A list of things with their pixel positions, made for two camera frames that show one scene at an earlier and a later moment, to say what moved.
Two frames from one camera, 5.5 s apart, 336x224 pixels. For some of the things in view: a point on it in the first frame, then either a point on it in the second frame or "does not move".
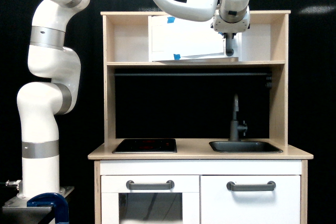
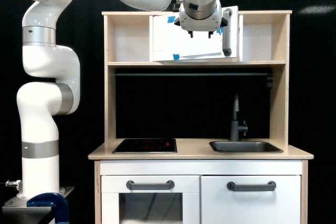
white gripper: x=222 y=26 -> x=211 y=24
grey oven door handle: x=132 y=185 does not move
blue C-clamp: x=60 y=205 does not move
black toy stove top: x=146 y=146 does not move
